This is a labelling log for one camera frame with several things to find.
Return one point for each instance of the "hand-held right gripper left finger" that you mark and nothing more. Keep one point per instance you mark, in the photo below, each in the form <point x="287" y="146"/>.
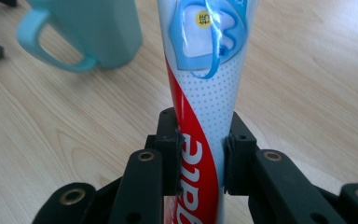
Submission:
<point x="167" y="149"/>

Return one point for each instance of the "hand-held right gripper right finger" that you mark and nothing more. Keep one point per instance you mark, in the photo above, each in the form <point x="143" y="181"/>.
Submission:
<point x="240" y="155"/>

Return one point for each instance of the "white red toothpaste tube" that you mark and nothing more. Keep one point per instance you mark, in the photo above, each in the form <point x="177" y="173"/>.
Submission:
<point x="205" y="109"/>

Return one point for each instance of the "teal cup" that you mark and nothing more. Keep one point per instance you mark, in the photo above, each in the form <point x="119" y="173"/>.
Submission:
<point x="105" y="31"/>

